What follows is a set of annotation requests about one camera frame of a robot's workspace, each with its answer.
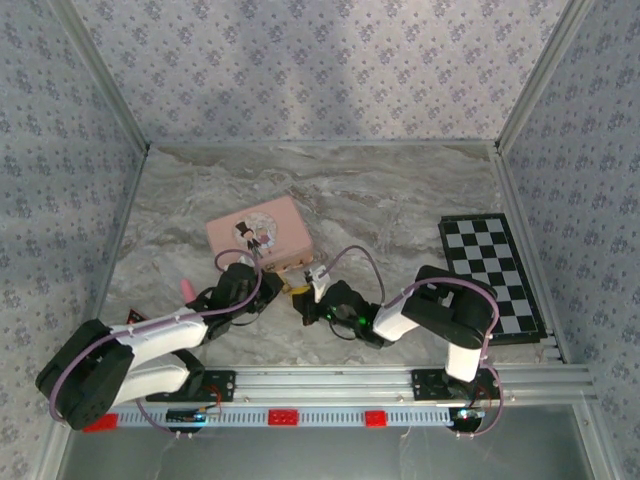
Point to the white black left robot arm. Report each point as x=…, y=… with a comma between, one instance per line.
x=100, y=370

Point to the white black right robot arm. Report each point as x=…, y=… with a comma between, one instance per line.
x=460, y=320

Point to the pink toy microphone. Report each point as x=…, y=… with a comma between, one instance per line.
x=188, y=292

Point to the pink cartoon print box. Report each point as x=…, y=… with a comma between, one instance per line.
x=260, y=232

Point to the red black triangular card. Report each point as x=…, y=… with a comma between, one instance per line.
x=134, y=317

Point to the red plastic block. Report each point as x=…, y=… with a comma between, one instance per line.
x=376, y=419
x=100, y=424
x=283, y=417

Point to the small green circuit board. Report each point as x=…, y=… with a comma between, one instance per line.
x=467, y=417
x=187, y=415

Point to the black white chessboard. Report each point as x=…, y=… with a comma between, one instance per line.
x=492, y=277

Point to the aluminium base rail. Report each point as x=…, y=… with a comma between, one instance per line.
x=325, y=382

